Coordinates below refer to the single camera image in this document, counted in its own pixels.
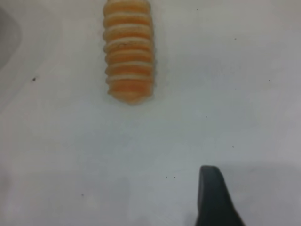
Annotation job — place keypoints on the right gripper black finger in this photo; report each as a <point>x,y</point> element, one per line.
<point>211,200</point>

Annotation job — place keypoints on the orange ridged bread roll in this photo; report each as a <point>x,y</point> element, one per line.
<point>129,51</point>

